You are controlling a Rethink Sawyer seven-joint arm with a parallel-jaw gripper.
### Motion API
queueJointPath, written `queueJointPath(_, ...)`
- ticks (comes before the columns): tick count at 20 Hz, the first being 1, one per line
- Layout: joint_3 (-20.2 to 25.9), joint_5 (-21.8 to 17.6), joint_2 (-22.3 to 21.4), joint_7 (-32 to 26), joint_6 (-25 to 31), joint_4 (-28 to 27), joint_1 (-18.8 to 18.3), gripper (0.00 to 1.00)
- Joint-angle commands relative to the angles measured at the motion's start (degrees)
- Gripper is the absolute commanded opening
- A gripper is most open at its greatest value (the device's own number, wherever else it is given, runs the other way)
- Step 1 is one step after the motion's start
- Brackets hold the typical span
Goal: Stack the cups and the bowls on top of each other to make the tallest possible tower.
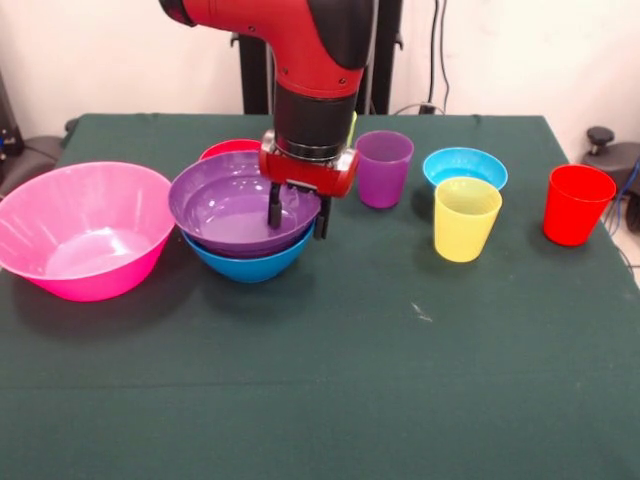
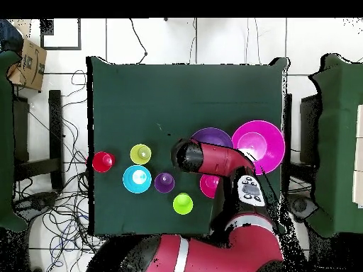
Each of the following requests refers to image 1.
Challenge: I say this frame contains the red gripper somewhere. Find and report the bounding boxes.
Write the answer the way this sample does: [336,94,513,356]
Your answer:
[258,129,360,240]

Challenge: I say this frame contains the large blue bowl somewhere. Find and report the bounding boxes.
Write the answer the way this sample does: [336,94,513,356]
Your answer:
[180,224,316,285]

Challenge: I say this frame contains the large purple bowl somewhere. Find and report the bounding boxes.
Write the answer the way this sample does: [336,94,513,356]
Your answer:
[167,151,321,259]

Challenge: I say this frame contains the purple cup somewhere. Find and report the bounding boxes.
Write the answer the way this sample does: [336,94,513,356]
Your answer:
[355,130,415,210]

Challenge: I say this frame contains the small crimson bowl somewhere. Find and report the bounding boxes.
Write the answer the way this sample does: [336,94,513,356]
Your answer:
[198,138,264,163]

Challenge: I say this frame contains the dark green table cloth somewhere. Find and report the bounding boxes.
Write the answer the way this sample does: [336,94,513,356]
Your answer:
[0,112,640,480]

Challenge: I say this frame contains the yellow cup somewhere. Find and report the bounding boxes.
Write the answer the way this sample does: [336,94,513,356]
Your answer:
[433,177,503,263]

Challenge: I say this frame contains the small light blue bowl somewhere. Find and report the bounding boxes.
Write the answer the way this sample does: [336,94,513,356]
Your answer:
[422,147,509,194]

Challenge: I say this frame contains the large pink bowl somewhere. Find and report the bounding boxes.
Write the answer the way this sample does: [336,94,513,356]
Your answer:
[0,161,176,303]

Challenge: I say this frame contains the red cup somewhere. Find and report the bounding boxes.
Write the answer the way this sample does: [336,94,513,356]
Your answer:
[543,164,618,247]

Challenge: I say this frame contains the black equipment box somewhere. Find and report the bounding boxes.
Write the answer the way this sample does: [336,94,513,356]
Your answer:
[0,69,24,161]

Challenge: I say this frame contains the black knob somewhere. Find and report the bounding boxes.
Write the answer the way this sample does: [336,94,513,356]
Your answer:
[586,126,615,155]

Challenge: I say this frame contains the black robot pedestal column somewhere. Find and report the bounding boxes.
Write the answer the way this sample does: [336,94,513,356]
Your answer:
[230,0,404,116]

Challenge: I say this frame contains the black wall cable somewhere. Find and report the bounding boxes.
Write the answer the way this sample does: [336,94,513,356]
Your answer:
[428,0,451,114]

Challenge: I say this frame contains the black pedestal leg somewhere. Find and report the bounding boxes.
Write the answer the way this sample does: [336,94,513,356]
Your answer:
[581,142,640,211]
[0,135,66,201]

